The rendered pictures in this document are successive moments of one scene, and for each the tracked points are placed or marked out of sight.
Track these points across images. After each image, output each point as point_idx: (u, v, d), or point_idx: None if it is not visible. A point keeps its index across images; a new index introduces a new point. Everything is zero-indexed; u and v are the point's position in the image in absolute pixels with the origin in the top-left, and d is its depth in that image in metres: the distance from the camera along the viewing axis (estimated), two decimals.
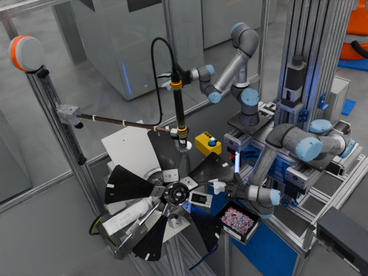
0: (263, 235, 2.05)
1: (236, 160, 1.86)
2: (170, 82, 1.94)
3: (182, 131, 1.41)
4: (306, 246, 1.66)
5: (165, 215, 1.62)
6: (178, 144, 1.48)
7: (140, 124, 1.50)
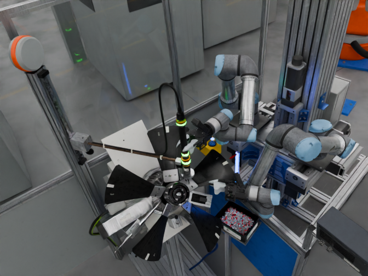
0: (263, 235, 2.05)
1: (236, 160, 1.86)
2: (193, 143, 1.49)
3: (186, 161, 1.54)
4: (306, 246, 1.66)
5: (165, 215, 1.62)
6: (182, 171, 1.61)
7: (147, 153, 1.63)
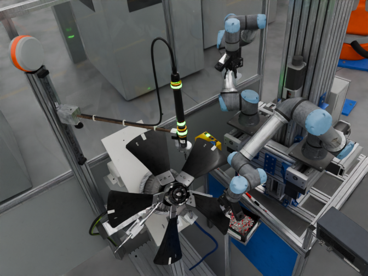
0: (263, 235, 2.05)
1: None
2: (234, 76, 1.77)
3: (182, 131, 1.41)
4: (306, 246, 1.66)
5: (153, 200, 1.61)
6: (178, 144, 1.48)
7: (140, 124, 1.50)
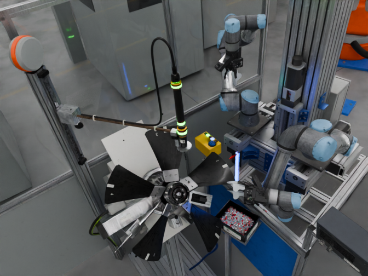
0: (263, 235, 2.05)
1: (236, 160, 1.86)
2: (234, 76, 1.77)
3: (182, 131, 1.41)
4: (306, 246, 1.66)
5: (151, 191, 1.61)
6: (178, 144, 1.48)
7: (140, 124, 1.50)
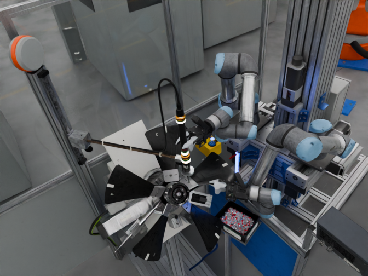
0: (263, 235, 2.05)
1: (236, 160, 1.86)
2: (193, 140, 1.48)
3: (185, 158, 1.53)
4: (306, 246, 1.66)
5: (151, 191, 1.61)
6: (182, 168, 1.60)
7: (147, 150, 1.61)
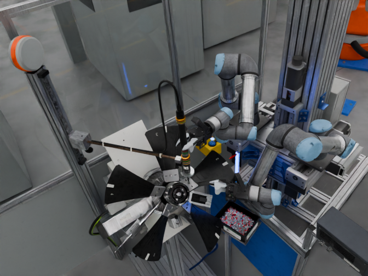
0: (263, 235, 2.05)
1: (236, 160, 1.86)
2: (193, 142, 1.48)
3: (185, 159, 1.53)
4: (306, 246, 1.66)
5: (151, 191, 1.61)
6: (182, 170, 1.60)
7: (147, 151, 1.62)
